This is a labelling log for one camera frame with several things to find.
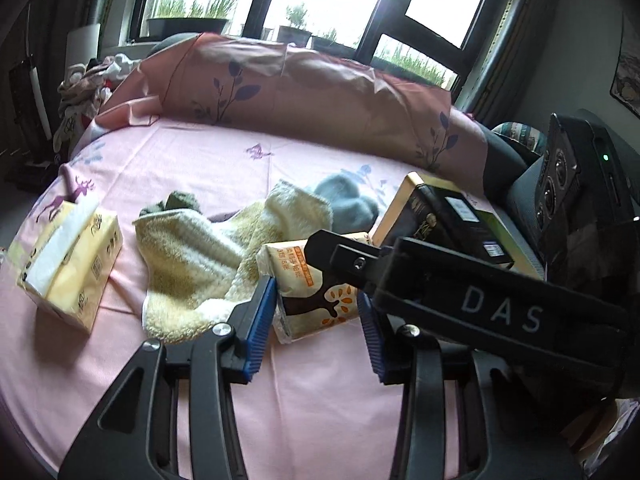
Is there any cream tree-print tissue pack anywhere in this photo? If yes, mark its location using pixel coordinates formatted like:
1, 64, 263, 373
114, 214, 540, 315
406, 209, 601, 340
256, 240, 358, 344

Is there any yellow waffle towel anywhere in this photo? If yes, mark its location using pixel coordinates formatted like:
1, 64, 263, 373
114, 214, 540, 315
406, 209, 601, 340
134, 181, 333, 344

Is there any yellow facial tissue pack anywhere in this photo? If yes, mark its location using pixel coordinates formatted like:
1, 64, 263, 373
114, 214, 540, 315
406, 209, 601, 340
17, 198, 124, 334

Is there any purple knitted cloth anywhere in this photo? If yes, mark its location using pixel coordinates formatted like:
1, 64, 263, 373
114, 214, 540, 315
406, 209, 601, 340
208, 211, 238, 223

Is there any green storage box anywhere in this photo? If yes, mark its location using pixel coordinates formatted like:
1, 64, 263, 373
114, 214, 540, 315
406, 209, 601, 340
478, 210, 544, 280

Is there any dark grey sofa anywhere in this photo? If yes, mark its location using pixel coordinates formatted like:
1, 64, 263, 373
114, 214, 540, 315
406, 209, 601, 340
480, 108, 640, 248

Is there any black tea box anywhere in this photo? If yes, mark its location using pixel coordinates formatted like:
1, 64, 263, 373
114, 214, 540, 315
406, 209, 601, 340
370, 171, 514, 269

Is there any striped pillow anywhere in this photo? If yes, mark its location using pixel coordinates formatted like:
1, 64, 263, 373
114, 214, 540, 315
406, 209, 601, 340
492, 122, 547, 154

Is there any framed landscape painting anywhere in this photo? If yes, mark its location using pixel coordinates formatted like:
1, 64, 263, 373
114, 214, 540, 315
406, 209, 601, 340
610, 15, 640, 117

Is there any pink bed sheet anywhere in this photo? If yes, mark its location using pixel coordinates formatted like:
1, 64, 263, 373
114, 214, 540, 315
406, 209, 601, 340
0, 119, 501, 480

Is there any blue plush mouse toy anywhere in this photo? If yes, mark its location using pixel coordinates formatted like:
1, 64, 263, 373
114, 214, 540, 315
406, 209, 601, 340
314, 174, 380, 234

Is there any green knitted cloth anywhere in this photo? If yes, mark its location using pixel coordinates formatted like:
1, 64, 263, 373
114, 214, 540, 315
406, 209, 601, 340
139, 191, 201, 217

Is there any pink sheet covered cushion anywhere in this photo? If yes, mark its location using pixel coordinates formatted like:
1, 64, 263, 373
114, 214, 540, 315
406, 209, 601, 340
91, 34, 488, 195

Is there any white flower pot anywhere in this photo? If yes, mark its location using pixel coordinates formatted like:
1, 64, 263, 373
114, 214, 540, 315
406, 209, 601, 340
277, 25, 311, 48

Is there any pile of clothes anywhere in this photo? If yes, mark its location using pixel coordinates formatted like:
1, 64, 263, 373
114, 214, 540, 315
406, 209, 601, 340
52, 53, 141, 155

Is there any dark planter trough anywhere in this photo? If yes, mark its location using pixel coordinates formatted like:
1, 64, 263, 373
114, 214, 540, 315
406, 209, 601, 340
146, 18, 228, 39

